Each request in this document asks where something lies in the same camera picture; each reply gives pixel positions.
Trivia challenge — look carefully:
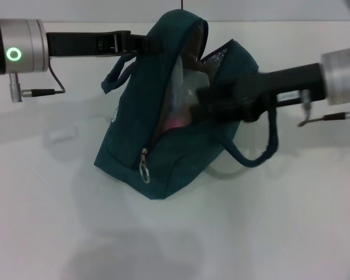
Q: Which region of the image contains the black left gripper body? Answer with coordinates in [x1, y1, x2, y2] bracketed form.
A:
[45, 30, 132, 58]

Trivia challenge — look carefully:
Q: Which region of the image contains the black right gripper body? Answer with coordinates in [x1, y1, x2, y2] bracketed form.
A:
[236, 61, 328, 123]

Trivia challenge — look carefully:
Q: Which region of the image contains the clear blue-rimmed food container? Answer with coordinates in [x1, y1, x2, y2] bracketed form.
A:
[167, 57, 212, 117]

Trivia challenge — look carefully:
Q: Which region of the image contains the pink toy peach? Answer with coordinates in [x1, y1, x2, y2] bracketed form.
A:
[164, 115, 195, 131]

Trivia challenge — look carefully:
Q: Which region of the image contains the dark teal lunch bag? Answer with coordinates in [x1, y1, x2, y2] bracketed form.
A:
[93, 8, 279, 201]

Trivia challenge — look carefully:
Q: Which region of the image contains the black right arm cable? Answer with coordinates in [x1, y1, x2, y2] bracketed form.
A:
[297, 89, 350, 128]

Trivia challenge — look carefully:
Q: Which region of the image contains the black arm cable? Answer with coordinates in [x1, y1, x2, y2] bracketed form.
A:
[20, 58, 67, 96]
[297, 89, 350, 128]

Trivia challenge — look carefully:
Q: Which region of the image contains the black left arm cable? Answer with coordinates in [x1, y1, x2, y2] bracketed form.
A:
[20, 58, 67, 96]

